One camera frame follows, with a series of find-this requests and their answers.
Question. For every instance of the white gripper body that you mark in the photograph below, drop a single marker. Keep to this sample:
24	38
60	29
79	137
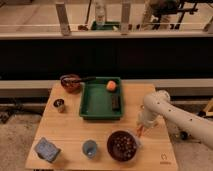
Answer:
146	120

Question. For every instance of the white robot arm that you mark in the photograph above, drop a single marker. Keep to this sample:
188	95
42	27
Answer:
158	103

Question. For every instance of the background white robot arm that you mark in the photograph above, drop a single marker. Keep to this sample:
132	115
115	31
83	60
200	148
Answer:
99	12

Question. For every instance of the dark brown bowl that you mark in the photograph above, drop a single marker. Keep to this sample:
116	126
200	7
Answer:
121	146

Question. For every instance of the orange fruit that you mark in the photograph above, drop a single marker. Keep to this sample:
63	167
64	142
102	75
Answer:
111	86

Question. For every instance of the green plastic tray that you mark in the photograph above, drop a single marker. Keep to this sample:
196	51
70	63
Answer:
96	101

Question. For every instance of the blue cup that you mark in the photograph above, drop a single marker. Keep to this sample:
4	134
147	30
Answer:
89	148

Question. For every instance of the small metal can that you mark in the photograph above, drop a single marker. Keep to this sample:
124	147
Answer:
59	104

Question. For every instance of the background green tray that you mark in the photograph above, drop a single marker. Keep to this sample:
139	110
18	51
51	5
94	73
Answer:
109	25

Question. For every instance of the blue-grey box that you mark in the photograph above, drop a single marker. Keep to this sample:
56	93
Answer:
46	150

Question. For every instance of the red-brown pot with handle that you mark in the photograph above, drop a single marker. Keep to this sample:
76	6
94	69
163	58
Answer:
72	82

